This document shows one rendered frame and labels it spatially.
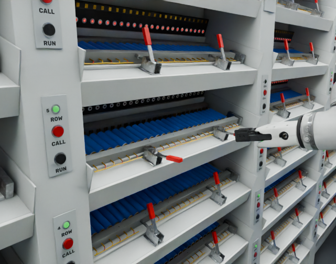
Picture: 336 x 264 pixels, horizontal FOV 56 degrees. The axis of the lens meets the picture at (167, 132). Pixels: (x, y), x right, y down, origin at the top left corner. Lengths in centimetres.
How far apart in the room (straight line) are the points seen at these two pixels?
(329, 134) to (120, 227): 48
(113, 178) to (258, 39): 60
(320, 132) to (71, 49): 51
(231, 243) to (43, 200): 73
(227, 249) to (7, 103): 82
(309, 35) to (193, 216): 110
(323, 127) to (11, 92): 58
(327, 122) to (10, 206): 60
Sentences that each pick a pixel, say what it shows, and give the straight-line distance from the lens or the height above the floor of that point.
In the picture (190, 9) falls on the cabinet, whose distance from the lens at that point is 105.
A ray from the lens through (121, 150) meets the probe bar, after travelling 65.
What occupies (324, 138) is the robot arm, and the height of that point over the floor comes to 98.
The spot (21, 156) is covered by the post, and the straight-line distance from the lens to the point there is 52.
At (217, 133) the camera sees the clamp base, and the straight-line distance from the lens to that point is 88.
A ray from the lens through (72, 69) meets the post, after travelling 51.
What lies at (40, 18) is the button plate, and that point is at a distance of 49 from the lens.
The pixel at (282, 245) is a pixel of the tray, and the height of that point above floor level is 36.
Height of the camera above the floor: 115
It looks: 13 degrees down
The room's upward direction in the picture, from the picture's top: 1 degrees counter-clockwise
